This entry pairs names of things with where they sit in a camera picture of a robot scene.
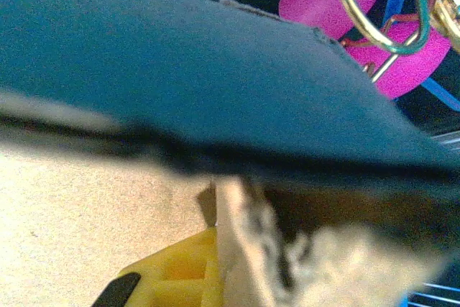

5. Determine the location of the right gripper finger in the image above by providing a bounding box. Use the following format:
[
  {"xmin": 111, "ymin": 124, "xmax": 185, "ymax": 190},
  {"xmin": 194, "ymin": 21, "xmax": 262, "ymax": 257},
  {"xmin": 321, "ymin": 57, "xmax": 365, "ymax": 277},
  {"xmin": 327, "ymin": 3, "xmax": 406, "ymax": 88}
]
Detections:
[{"xmin": 91, "ymin": 226, "xmax": 221, "ymax": 307}]

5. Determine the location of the brown cardboard box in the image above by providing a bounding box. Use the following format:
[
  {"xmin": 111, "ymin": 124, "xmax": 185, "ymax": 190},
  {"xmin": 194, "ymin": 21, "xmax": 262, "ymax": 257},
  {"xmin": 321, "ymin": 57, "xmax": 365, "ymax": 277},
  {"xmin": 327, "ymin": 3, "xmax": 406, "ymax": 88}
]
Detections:
[{"xmin": 0, "ymin": 0, "xmax": 460, "ymax": 307}]

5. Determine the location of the pink plastic wine glass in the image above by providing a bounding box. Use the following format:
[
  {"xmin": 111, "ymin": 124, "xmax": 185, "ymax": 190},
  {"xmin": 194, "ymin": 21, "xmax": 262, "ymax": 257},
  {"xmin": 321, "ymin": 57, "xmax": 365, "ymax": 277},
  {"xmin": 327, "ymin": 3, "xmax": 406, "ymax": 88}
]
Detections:
[
  {"xmin": 278, "ymin": 0, "xmax": 392, "ymax": 40},
  {"xmin": 372, "ymin": 22, "xmax": 453, "ymax": 100}
]

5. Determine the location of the gold wire glass rack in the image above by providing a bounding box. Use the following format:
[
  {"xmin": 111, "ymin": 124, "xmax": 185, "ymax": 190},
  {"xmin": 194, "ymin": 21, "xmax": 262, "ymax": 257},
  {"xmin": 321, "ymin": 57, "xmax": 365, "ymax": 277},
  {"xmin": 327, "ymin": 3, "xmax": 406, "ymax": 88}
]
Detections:
[{"xmin": 332, "ymin": 0, "xmax": 460, "ymax": 85}]

